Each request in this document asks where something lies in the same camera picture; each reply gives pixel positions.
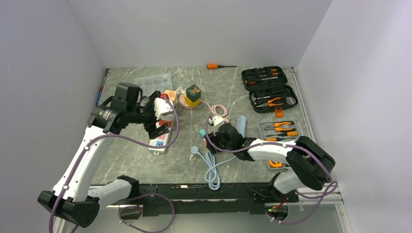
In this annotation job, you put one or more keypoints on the pink round socket base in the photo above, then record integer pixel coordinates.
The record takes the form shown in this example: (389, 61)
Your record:
(181, 101)

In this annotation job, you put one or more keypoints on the white long power strip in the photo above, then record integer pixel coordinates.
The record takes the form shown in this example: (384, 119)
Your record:
(164, 138)

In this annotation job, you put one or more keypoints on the light blue power strip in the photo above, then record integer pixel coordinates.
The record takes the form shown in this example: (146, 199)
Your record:
(241, 125)

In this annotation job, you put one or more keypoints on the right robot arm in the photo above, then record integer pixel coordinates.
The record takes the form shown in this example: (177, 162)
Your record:
(309, 165)

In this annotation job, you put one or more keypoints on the orange handled screwdriver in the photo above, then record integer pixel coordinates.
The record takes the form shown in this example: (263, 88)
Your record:
(217, 66)

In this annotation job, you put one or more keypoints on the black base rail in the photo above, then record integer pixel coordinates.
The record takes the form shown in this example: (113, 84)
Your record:
(198, 198)

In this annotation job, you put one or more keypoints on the teal cube adapter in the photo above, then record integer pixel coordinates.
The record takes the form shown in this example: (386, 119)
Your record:
(202, 133)

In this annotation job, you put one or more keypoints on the red cube adapter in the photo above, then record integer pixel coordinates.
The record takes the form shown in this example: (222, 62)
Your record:
(168, 123)

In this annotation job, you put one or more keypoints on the yellow cube adapter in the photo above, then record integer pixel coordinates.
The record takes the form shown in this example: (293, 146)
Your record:
(190, 104)

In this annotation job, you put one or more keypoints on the clear screw organizer box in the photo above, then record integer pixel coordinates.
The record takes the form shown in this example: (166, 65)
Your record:
(158, 82)

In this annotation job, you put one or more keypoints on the black tool case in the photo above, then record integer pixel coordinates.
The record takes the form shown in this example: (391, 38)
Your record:
(266, 83)

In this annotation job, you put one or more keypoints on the orange cube adapter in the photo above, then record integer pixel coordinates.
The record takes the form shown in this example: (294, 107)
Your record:
(172, 95)

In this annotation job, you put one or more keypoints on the dark green cube adapter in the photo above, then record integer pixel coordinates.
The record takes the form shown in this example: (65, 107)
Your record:
(193, 93)

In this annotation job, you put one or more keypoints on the grey tool case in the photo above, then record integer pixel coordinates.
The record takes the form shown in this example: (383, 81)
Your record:
(278, 131)

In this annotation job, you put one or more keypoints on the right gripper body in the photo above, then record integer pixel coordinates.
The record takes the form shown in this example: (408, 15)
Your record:
(219, 142)

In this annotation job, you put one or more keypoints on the orange handled pliers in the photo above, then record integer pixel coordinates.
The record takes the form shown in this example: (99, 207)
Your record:
(272, 103)

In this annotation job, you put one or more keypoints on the orange tape measure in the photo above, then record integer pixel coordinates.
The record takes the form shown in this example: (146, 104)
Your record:
(275, 164)

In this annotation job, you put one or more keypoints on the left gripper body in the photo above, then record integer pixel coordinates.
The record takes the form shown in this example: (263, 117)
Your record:
(146, 115)

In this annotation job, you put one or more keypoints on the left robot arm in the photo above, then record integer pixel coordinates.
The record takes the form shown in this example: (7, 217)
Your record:
(71, 198)

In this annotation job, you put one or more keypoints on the light blue round plug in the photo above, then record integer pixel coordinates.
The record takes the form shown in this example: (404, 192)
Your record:
(194, 150)

